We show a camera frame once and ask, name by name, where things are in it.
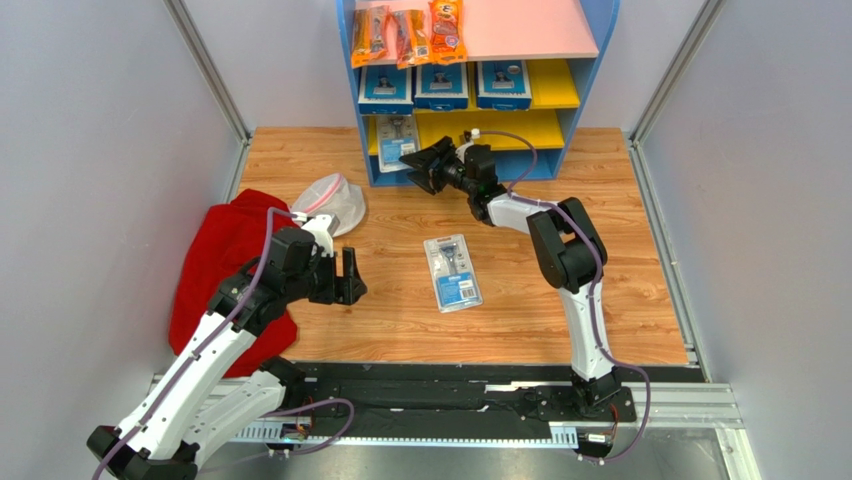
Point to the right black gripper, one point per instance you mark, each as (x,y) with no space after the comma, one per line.
(440,167)

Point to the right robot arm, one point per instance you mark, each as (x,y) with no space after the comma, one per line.
(567,247)

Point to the orange BIC razor bag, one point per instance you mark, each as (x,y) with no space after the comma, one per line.
(446,40)

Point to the orange razor pack on shelf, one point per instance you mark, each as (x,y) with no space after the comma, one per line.
(369,39)

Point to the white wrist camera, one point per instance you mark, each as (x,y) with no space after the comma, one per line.
(322,227)
(468,139)

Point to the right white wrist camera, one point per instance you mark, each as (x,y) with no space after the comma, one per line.
(468,139)

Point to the narrow orange razor pack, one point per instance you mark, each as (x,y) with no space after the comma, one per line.
(412,43)

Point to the clear blister razor pack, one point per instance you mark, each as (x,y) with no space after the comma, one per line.
(452,274)
(396,136)

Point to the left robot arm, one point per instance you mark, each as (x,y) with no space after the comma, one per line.
(174,431)

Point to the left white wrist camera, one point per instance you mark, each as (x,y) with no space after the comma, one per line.
(322,227)

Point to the white blue Harry's box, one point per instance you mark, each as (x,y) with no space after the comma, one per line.
(441,87)
(385,90)

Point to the white mesh zip bag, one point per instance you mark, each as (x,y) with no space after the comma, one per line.
(334,195)

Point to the blue razor box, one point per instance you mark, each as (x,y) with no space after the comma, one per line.
(503,85)

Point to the red cloth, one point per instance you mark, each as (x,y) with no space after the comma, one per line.
(230,235)

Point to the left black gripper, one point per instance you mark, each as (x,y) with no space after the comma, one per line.
(346,289)

